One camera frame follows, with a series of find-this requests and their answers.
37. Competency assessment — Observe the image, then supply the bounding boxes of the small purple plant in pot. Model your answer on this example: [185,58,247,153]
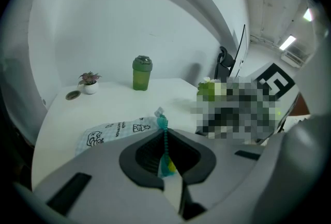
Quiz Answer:
[77,70,102,95]

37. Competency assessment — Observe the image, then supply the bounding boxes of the white flowers in white pot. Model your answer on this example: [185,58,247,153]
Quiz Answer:
[197,76,229,102]

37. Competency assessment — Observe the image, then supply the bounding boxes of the light blue pencil pouch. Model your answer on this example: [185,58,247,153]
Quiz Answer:
[74,106,179,180]

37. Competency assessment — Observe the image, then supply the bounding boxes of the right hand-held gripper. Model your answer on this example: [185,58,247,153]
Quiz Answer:
[227,62,301,145]

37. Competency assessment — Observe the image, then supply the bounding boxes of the green shaker bottle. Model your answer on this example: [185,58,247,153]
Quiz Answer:
[132,55,154,92]

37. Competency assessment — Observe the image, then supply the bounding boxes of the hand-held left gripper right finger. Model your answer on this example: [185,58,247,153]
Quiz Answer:
[167,113,331,224]

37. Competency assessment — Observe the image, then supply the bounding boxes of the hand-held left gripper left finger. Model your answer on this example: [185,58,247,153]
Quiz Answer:
[12,128,183,224]

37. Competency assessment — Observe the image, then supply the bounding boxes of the ceiling light panel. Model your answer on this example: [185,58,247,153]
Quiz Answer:
[279,34,297,51]
[303,8,314,22]

